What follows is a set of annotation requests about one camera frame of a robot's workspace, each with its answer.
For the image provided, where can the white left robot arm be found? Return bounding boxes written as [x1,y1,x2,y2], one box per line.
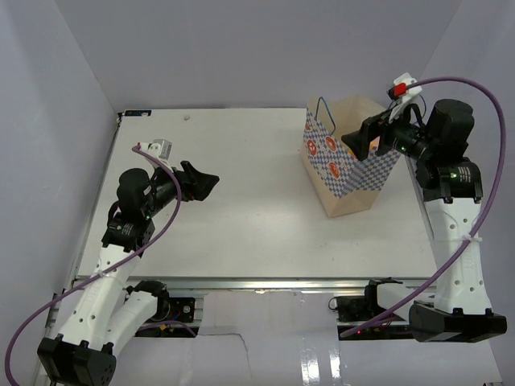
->
[37,161,220,385]

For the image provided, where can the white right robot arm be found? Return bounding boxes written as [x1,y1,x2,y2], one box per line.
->
[341,99,508,343]

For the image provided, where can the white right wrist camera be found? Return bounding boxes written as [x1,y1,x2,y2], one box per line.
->
[387,72,422,123]

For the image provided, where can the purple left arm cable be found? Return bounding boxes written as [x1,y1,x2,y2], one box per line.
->
[6,142,198,386]

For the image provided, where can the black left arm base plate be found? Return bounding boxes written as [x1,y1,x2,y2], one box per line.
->
[135,298,199,338]

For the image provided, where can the orange gummy candy bag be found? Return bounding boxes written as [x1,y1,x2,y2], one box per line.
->
[347,138,379,161]

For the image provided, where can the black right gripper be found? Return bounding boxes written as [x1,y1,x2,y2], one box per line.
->
[342,97,437,162]

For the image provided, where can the black XDOF label plate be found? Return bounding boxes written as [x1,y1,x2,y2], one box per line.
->
[123,109,152,117]

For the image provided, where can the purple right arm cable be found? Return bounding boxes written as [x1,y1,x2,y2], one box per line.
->
[340,75,506,338]

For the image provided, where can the checkered paper bag blue handles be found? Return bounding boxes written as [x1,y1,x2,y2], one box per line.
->
[300,96,401,218]

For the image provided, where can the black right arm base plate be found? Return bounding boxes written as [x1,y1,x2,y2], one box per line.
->
[328,295,414,341]

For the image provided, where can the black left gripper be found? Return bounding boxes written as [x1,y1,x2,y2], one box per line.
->
[142,159,218,218]

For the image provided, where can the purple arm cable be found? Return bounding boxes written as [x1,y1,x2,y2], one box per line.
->
[340,75,506,338]
[6,142,198,386]

